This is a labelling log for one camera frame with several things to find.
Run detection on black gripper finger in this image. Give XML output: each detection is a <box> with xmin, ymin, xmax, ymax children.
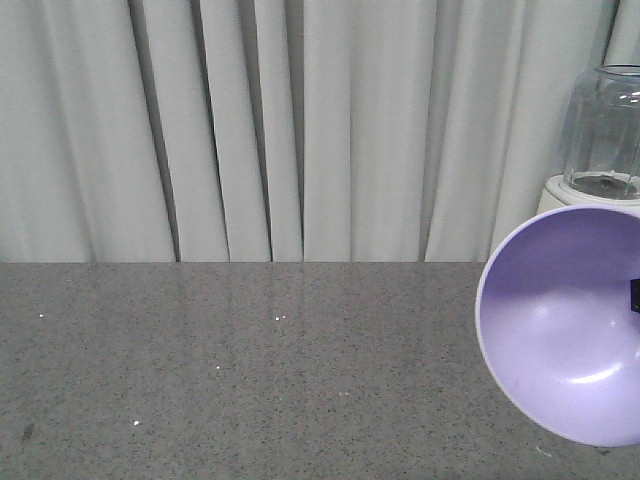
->
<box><xmin>629</xmin><ymin>278</ymin><xmax>640</xmax><ymax>313</ymax></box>

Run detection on purple plastic bowl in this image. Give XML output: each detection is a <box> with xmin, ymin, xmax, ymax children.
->
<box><xmin>475</xmin><ymin>205</ymin><xmax>639</xmax><ymax>447</ymax></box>

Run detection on grey white curtain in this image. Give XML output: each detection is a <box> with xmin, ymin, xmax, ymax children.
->
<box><xmin>1</xmin><ymin>1</ymin><xmax>639</xmax><ymax>262</ymax></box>

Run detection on white blender with glass jar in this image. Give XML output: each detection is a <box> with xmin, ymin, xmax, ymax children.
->
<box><xmin>537</xmin><ymin>64</ymin><xmax>639</xmax><ymax>214</ymax></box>

